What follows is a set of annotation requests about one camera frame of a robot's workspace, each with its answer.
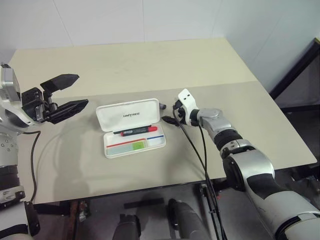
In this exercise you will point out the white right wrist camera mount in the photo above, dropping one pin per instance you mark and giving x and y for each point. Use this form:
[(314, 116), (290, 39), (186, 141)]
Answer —
[(188, 100)]

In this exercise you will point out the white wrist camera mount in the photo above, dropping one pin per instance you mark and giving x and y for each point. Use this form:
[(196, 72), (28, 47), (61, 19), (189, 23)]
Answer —
[(12, 106), (188, 100)]

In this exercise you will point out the red and black marker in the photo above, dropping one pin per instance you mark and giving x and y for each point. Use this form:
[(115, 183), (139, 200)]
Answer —
[(136, 130)]

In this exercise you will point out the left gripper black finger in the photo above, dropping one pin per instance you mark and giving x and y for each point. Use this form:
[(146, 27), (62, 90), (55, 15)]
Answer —
[(67, 111), (62, 81)]

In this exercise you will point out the dark rounded shape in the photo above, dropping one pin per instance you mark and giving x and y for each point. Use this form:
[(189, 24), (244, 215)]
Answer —
[(126, 227)]

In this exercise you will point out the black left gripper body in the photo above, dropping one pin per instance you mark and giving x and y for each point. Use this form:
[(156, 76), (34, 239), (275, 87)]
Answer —
[(32, 102)]

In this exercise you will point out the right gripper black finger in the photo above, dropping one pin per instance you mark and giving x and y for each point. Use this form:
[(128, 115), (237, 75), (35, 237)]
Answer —
[(170, 120), (176, 104)]

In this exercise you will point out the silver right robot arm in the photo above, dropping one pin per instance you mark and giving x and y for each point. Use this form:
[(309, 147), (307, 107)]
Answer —
[(250, 162)]

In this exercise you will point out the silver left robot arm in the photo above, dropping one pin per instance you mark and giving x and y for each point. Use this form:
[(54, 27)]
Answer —
[(7, 147)]

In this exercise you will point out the black cabinet frame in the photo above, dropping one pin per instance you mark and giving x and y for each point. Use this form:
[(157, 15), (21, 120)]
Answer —
[(297, 82)]

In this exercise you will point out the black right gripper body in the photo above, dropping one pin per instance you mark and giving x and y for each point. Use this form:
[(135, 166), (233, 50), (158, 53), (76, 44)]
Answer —
[(180, 113)]

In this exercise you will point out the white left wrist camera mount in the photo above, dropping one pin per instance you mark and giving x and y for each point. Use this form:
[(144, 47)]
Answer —
[(12, 106)]

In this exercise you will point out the small grey cap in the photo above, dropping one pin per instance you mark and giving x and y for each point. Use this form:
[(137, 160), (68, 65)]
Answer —
[(162, 106)]

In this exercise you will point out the white hinged pencil case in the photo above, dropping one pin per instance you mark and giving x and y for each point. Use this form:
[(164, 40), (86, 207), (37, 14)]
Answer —
[(130, 115)]

